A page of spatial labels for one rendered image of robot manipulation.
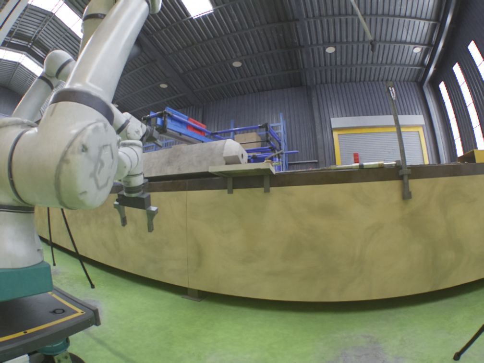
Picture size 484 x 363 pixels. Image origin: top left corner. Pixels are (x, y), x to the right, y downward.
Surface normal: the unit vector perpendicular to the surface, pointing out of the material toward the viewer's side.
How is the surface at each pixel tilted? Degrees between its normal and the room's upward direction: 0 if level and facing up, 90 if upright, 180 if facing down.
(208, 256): 90
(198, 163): 80
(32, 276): 90
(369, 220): 90
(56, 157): 93
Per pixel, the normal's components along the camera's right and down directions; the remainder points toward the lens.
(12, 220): 0.96, -0.07
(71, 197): 0.18, 0.67
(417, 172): -0.34, -0.12
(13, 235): 0.89, -0.41
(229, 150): -0.33, -0.44
